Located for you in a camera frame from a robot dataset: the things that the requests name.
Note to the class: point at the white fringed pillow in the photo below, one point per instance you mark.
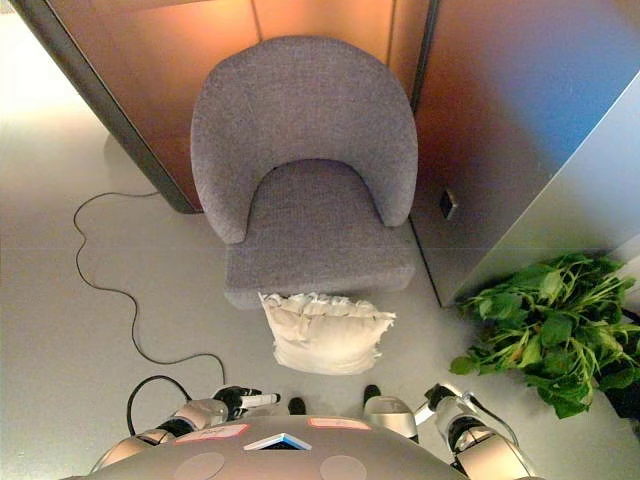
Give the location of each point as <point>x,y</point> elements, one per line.
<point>325,340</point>

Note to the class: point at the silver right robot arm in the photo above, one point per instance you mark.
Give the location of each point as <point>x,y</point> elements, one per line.
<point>480,445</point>

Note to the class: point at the grey robot torso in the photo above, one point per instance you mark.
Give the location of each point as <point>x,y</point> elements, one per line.
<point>280,462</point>

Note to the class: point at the green leafy plant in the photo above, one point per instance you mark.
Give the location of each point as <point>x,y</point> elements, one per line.
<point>555,330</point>

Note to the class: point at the grey fabric armchair sofa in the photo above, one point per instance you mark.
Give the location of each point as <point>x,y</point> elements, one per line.
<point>300,115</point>

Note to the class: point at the silver right robot leg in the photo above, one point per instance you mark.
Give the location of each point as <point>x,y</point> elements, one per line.
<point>390,415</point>

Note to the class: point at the pink-bordered white label sticker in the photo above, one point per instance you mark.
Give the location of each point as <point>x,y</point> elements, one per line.
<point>212,433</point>
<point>340,423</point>

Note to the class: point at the dark square wall socket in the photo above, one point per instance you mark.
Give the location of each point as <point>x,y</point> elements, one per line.
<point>448,202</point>

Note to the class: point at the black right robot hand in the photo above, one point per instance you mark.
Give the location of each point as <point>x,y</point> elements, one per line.
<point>440,395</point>

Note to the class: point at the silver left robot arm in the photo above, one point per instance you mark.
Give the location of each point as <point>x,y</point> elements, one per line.
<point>195,412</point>

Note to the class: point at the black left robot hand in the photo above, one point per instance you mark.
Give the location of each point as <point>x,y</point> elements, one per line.
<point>235,397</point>

